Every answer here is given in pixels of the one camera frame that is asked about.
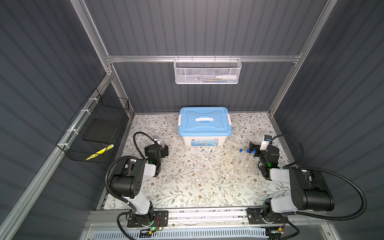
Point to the white wire mesh basket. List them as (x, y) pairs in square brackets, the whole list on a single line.
[(203, 71)]

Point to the black wire wall basket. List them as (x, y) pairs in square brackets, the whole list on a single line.
[(101, 106)]

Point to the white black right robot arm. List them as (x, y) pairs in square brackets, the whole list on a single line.
[(309, 190)]

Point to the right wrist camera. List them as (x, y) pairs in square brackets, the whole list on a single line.
[(266, 141)]

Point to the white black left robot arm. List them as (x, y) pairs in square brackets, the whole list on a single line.
[(126, 186)]

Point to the black foam pad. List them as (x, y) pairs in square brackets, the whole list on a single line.
[(100, 131)]

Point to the yellow black striped tape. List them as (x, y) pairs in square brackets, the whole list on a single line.
[(102, 151)]

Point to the blue capped test tube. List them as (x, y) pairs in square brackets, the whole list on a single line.
[(237, 159), (255, 161), (245, 160)]

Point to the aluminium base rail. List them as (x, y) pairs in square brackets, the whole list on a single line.
[(221, 223)]

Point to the blue plastic bin lid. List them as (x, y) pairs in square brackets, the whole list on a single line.
[(204, 122)]

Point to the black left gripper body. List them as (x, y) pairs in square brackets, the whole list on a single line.
[(162, 152)]

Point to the white tube in basket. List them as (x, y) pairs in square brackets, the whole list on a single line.
[(227, 77)]

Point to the white plastic storage bin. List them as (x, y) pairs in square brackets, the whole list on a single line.
[(205, 141)]

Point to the clear plastic test tube rack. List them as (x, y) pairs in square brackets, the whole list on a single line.
[(247, 171)]

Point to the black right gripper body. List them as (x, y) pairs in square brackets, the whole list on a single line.
[(261, 154)]

